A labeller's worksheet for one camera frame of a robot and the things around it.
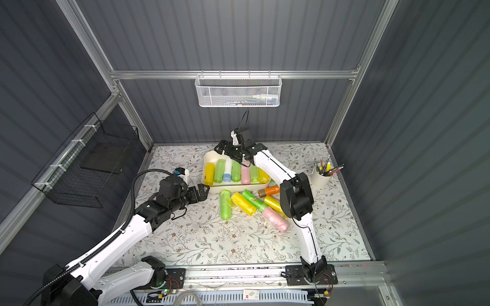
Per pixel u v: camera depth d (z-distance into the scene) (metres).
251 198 0.93
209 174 1.03
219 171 1.03
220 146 0.83
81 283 0.39
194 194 0.70
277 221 0.85
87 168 0.73
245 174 1.01
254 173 1.02
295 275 0.73
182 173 0.72
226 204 0.91
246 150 0.73
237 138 0.77
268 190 0.94
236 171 1.02
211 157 1.11
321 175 0.89
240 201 0.91
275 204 0.91
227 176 1.02
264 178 0.99
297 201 0.56
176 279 0.72
